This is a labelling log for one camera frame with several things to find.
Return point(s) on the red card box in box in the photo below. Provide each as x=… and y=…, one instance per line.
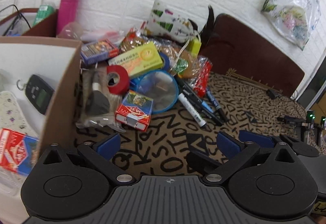
x=18, y=152

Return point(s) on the black charger device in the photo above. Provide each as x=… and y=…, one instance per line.
x=272, y=94

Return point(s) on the black feather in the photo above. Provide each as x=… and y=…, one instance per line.
x=208, y=28

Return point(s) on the red snack packet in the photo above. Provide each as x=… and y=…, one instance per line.
x=201, y=82

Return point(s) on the white marker pen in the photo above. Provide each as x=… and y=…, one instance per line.
x=190, y=108

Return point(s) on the green tube package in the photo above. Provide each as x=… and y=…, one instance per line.
x=44, y=11

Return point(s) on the white tissue packet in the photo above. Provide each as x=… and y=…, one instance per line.
x=100, y=35

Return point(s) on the christmas pattern drawstring pouch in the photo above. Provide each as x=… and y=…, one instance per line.
x=165, y=22

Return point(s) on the dark red headboard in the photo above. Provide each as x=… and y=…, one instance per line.
x=237, y=50

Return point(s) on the brown snack bag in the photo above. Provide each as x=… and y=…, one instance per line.
x=181, y=61

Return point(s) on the blue marker pen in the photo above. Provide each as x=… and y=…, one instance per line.
x=217, y=106

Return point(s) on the black pen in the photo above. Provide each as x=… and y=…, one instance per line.
x=199, y=104

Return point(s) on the black digital luggage scale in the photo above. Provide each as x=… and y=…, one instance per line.
x=38, y=92

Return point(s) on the red electrical tape roll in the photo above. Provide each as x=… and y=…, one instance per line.
x=117, y=80

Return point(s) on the blue rimmed magnifying glass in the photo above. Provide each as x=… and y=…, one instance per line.
x=158, y=85

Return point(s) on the yellow medicine box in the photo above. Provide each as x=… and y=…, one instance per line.
x=139, y=60

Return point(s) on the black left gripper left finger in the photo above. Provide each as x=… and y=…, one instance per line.
x=69, y=185

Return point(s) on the floral plastic bag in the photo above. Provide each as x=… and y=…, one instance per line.
x=295, y=20

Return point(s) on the floral white pouch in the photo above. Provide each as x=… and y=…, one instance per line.
x=12, y=116

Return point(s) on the large brown cardboard box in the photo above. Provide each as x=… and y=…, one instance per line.
x=57, y=62

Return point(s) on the red playing card box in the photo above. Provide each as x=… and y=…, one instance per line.
x=135, y=110

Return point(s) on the clear plastic funnel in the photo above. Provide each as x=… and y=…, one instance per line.
x=72, y=31

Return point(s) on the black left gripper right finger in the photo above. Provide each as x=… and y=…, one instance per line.
x=263, y=180

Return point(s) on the small dark red box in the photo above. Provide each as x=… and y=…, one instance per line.
x=17, y=25

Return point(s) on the pink water bottle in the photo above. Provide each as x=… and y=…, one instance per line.
x=66, y=14

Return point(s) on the blue playing card box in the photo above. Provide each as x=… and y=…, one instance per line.
x=95, y=52

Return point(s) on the bagged black brush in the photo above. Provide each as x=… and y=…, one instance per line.
x=98, y=103

